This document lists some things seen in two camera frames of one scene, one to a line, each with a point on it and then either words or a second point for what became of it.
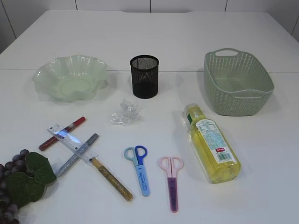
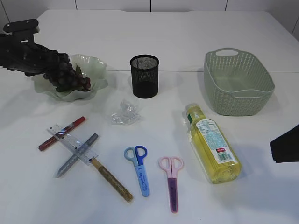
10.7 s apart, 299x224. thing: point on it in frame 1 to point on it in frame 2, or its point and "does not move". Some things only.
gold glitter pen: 123,191 does not move
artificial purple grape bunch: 23,179 to 66,78
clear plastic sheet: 129,114 does not move
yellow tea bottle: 212,146 does not move
